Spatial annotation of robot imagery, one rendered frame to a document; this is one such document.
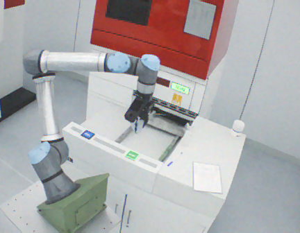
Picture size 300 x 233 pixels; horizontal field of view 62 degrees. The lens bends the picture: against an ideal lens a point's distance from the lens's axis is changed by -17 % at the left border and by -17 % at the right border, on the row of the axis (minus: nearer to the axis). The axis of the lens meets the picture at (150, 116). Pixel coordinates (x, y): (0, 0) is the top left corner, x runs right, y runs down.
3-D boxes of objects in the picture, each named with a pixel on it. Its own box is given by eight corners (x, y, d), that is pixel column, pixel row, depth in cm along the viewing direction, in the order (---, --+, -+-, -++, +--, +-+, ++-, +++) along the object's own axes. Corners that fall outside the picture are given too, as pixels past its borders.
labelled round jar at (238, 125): (230, 131, 174) (235, 118, 169) (240, 135, 172) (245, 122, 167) (228, 136, 168) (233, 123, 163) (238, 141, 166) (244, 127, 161)
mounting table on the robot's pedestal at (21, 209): (64, 281, 100) (62, 270, 93) (4, 222, 117) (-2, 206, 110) (126, 227, 134) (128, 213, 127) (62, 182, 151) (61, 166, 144)
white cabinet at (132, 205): (102, 182, 251) (109, 102, 208) (203, 226, 224) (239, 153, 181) (61, 226, 199) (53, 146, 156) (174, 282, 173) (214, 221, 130)
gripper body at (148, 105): (153, 113, 133) (157, 89, 127) (144, 121, 126) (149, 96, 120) (137, 107, 135) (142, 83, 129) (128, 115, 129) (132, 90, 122)
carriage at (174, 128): (137, 111, 196) (138, 108, 195) (189, 132, 186) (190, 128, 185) (131, 117, 190) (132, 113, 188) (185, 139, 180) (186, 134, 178)
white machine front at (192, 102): (89, 91, 215) (94, 41, 194) (193, 132, 193) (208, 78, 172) (87, 93, 213) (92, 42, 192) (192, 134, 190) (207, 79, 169)
